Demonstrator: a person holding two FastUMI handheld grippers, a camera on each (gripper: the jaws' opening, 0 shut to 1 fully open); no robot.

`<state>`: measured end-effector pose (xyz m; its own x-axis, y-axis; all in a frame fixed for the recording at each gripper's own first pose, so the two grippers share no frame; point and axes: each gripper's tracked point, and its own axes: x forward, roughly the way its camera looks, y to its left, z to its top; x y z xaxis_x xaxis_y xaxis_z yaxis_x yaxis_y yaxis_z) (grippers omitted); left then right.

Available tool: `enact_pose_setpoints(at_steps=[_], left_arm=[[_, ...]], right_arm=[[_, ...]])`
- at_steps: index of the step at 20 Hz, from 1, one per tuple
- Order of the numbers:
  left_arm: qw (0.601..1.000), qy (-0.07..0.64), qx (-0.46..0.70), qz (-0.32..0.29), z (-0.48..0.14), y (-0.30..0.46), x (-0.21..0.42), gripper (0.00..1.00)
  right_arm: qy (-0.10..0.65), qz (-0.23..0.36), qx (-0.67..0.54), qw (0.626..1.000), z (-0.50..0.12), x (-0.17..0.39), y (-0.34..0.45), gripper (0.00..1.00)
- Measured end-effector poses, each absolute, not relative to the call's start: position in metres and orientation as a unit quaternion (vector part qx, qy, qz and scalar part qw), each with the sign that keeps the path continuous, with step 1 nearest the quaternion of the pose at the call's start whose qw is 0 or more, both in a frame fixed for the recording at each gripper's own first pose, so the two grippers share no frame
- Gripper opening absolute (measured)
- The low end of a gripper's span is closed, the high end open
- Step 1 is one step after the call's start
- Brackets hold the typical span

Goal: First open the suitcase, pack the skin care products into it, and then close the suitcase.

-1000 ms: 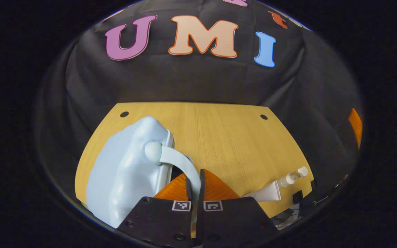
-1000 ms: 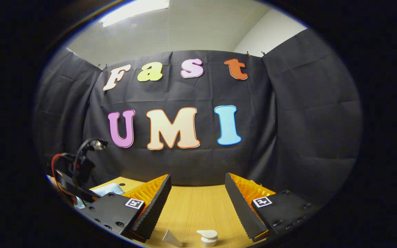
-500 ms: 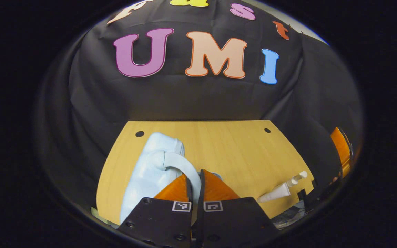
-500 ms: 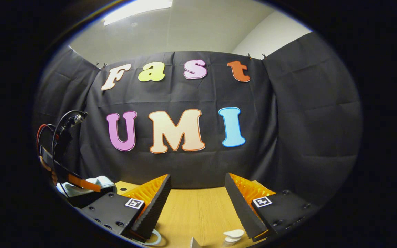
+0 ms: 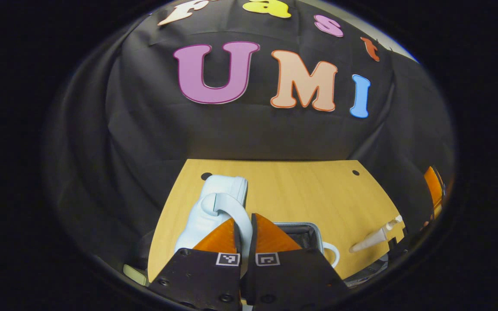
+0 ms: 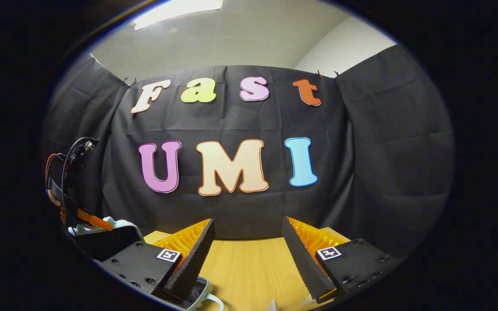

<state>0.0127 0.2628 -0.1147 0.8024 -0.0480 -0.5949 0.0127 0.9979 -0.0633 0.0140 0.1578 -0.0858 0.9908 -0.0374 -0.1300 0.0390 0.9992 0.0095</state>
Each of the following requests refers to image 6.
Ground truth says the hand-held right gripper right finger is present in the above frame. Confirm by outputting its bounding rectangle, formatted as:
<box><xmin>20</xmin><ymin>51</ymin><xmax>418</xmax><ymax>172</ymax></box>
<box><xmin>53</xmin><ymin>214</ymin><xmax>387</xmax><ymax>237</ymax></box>
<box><xmin>282</xmin><ymin>216</ymin><xmax>405</xmax><ymax>304</ymax></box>

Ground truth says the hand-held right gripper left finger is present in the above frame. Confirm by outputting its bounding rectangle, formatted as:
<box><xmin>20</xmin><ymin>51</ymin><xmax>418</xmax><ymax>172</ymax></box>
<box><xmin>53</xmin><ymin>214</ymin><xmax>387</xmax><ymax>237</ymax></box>
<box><xmin>95</xmin><ymin>218</ymin><xmax>215</xmax><ymax>301</ymax></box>

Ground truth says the red cable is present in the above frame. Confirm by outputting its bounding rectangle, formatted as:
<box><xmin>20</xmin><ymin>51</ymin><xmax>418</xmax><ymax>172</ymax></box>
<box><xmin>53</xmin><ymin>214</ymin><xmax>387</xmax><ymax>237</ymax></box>
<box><xmin>45</xmin><ymin>153</ymin><xmax>69</xmax><ymax>184</ymax></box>

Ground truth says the black backdrop cloth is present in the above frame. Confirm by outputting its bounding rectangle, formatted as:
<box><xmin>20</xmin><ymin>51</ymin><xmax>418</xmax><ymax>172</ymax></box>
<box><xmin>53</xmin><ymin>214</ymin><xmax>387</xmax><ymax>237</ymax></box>
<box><xmin>41</xmin><ymin>43</ymin><xmax>455</xmax><ymax>260</ymax></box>

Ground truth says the black cable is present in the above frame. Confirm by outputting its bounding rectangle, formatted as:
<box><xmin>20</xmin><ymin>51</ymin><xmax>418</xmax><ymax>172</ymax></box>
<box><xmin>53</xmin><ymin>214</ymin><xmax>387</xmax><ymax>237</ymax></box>
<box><xmin>61</xmin><ymin>137</ymin><xmax>99</xmax><ymax>197</ymax></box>

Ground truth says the ceiling light panel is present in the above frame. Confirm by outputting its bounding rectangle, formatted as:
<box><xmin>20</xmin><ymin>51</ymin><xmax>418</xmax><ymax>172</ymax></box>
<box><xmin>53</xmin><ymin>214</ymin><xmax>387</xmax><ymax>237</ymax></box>
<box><xmin>134</xmin><ymin>0</ymin><xmax>223</xmax><ymax>31</ymax></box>

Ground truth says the light blue suitcase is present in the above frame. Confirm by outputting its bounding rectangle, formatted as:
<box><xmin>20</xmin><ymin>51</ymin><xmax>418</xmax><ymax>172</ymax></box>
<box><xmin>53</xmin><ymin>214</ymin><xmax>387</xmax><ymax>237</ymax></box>
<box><xmin>67</xmin><ymin>216</ymin><xmax>226</xmax><ymax>311</ymax></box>

